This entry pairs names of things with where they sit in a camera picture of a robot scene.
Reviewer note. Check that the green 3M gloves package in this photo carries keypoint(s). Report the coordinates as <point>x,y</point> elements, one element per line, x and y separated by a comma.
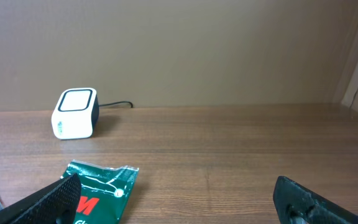
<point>105,191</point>

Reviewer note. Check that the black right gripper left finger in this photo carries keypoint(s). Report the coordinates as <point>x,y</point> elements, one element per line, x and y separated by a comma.
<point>55,203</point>

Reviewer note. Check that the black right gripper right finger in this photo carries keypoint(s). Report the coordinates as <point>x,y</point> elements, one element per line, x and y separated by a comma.
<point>295,203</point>

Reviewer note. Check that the white barcode scanner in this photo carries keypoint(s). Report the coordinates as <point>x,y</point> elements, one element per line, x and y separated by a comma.
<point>76,114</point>

